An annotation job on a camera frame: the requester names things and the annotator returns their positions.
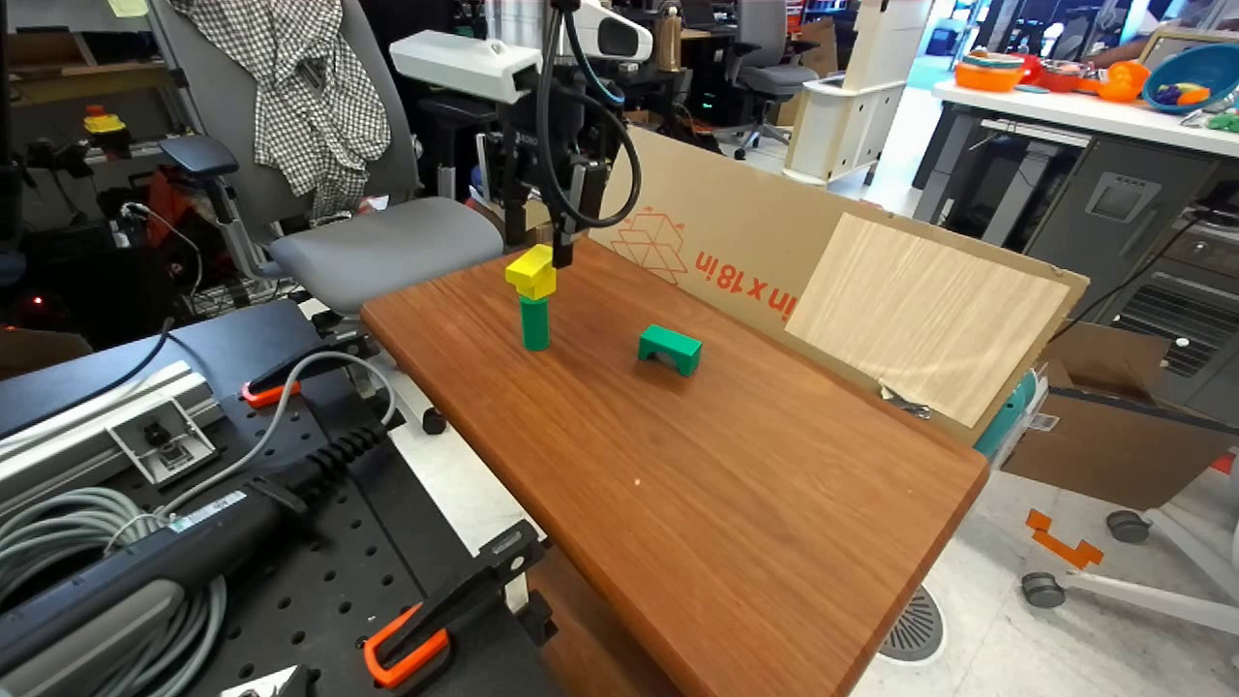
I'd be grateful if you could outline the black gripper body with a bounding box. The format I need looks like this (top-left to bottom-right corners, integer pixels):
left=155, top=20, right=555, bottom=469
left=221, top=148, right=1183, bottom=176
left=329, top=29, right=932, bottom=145
left=496, top=103, right=610, bottom=233

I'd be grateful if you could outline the yellow rectangular block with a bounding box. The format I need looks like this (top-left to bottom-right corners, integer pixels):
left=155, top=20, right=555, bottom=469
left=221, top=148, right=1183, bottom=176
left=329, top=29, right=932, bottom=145
left=502, top=243, right=557, bottom=290

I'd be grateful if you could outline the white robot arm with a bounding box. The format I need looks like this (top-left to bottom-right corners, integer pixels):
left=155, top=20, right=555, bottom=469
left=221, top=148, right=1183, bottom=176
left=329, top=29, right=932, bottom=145
left=388, top=0, right=653, bottom=268

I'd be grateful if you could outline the yellow cube block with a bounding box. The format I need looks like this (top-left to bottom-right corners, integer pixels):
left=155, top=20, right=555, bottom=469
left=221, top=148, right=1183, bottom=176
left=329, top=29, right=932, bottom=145
left=516, top=274, right=557, bottom=303

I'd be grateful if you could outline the green upright block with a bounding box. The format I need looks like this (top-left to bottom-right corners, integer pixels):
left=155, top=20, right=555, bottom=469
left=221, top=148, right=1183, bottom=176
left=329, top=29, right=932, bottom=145
left=517, top=298, right=548, bottom=354

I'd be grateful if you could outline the green arch block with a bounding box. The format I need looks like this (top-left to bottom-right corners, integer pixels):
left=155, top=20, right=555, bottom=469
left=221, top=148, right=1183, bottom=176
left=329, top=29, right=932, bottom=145
left=638, top=325, right=705, bottom=376

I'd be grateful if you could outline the large cardboard sheet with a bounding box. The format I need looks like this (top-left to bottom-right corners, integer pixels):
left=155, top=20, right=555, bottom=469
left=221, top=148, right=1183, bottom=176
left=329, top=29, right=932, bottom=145
left=585, top=126, right=1097, bottom=454

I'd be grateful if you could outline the grey office chair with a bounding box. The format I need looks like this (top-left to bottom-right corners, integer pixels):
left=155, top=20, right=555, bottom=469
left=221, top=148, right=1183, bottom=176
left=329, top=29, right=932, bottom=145
left=151, top=0, right=502, bottom=314

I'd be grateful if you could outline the patterned cloth on chair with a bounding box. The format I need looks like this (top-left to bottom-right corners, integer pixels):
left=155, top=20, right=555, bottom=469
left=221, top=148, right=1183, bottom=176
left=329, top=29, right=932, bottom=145
left=175, top=0, right=392, bottom=201

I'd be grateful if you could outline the black perforated workbench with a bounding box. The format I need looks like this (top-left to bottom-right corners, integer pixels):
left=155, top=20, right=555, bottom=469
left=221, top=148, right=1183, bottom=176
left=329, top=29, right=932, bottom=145
left=0, top=303, right=555, bottom=697

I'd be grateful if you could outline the light plywood board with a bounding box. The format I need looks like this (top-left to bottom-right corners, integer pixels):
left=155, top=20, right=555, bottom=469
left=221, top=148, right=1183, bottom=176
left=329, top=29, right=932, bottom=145
left=785, top=212, right=1089, bottom=433

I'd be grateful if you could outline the orange bowl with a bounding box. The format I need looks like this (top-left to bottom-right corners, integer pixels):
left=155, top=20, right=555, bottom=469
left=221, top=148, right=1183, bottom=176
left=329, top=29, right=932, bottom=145
left=951, top=56, right=1026, bottom=95

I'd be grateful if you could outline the black orange bar clamp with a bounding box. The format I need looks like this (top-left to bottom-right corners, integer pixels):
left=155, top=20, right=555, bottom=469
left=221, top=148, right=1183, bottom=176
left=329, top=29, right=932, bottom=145
left=360, top=525, right=546, bottom=695

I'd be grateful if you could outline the floor drain grate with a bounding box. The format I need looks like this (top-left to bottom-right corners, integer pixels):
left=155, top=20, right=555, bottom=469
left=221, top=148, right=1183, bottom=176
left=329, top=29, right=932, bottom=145
left=880, top=588, right=943, bottom=664

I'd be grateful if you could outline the white desk with bowls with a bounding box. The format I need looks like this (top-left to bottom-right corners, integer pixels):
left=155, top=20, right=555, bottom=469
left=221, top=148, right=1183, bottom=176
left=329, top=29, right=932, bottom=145
left=914, top=83, right=1239, bottom=323

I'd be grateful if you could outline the blue bowl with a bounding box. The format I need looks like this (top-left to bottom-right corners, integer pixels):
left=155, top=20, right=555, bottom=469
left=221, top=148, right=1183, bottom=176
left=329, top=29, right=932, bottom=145
left=1142, top=48, right=1239, bottom=117

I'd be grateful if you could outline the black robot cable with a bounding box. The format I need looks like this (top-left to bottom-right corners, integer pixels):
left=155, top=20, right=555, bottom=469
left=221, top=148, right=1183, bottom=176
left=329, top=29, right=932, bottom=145
left=532, top=0, right=645, bottom=233

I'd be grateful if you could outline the orange clamp handle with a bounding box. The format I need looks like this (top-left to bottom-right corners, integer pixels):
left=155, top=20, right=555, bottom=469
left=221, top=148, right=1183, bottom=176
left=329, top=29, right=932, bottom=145
left=239, top=380, right=301, bottom=410

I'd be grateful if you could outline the grey cable bundle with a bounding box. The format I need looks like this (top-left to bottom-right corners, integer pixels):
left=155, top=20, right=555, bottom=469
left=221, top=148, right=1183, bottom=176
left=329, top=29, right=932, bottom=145
left=0, top=485, right=231, bottom=697

